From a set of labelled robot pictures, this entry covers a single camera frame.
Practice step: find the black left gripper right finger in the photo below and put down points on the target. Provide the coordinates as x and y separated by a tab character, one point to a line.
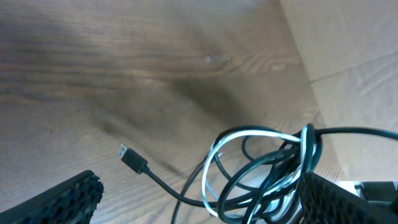
325	202

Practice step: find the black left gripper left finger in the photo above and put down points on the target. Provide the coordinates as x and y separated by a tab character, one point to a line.
72	201

